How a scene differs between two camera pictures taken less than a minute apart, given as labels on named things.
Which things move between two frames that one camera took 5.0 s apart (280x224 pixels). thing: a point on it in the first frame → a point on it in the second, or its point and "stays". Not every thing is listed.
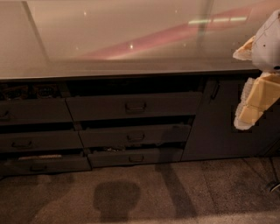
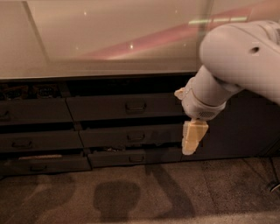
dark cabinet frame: x=60 y=125 stays
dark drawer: x=29 y=110 stays
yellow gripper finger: x=245 y=52 → x=180 y=93
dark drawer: x=44 y=164 stays
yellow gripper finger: x=260 y=94 → x=192 y=132
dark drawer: x=40 y=141 stays
